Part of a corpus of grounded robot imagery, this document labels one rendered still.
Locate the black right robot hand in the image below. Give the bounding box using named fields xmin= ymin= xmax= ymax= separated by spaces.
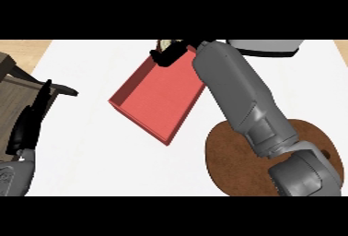
xmin=148 ymin=39 xmax=216 ymax=68

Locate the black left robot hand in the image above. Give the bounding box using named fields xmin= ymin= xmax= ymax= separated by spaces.
xmin=6 ymin=78 xmax=80 ymax=157

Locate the cupcake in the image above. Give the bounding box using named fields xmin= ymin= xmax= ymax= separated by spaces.
xmin=157 ymin=39 xmax=185 ymax=52

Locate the red open box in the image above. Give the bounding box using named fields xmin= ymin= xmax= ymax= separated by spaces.
xmin=108 ymin=44 xmax=210 ymax=147

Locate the round brown wooden cutting board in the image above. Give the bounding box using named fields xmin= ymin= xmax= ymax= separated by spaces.
xmin=204 ymin=118 xmax=345 ymax=197

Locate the grey appliance with black base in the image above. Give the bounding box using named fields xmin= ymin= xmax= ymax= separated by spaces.
xmin=225 ymin=39 xmax=306 ymax=58

